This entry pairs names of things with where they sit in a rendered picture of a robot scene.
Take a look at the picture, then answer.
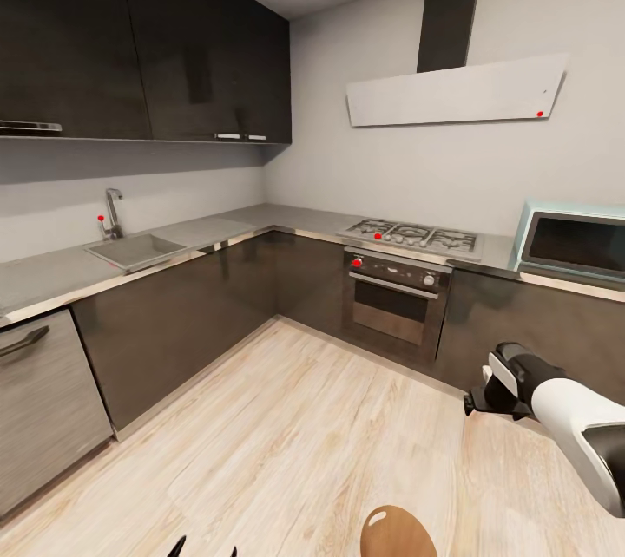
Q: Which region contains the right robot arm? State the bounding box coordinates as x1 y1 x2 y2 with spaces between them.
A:
463 343 625 518

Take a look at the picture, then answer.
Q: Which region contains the trash can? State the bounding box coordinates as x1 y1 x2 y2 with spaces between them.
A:
359 504 438 557

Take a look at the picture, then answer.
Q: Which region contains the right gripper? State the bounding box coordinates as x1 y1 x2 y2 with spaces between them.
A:
463 382 531 417

